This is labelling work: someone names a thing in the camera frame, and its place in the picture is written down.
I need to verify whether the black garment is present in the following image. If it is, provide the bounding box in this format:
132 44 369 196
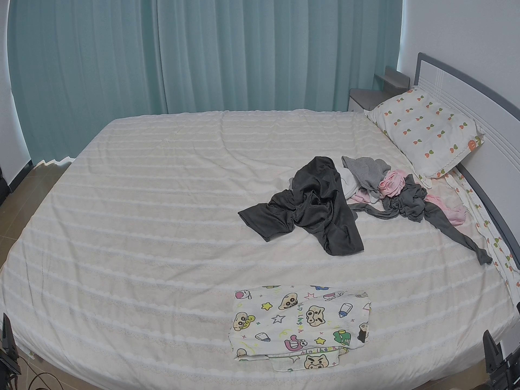
238 156 364 256

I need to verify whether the white printed pillow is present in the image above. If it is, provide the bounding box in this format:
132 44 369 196
365 88 486 180

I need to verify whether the white printed pyjama top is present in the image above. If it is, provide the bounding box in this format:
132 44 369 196
229 285 372 373

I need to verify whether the pink garment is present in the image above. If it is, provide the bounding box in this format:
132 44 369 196
351 169 466 226

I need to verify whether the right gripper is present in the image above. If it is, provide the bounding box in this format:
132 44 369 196
482 330 520 390

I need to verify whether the blue-green curtain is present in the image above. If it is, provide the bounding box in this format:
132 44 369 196
8 0 405 165

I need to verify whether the grey bedside table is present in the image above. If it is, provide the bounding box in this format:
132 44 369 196
349 65 410 113

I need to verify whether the black cable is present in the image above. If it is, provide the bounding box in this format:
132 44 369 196
16 356 61 390

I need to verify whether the bed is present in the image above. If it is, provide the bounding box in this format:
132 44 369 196
0 52 520 381

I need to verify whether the dark grey garment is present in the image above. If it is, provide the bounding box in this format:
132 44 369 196
349 174 493 266

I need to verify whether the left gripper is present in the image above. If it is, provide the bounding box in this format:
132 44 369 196
0 313 22 390

